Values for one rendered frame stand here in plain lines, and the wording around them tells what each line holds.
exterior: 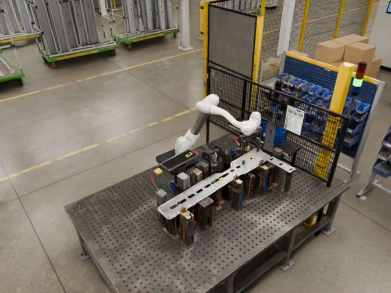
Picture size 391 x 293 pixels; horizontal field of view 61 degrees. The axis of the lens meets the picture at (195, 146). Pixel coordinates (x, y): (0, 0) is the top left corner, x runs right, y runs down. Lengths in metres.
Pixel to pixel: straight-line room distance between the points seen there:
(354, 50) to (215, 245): 5.27
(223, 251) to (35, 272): 2.09
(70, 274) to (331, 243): 2.90
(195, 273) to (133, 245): 0.62
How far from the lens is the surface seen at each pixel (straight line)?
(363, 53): 7.27
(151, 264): 2.98
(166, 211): 2.95
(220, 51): 5.74
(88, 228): 3.37
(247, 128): 3.10
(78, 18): 9.78
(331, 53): 7.14
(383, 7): 9.42
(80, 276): 3.94
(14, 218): 4.84
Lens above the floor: 3.08
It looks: 34 degrees down
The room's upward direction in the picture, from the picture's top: 1 degrees counter-clockwise
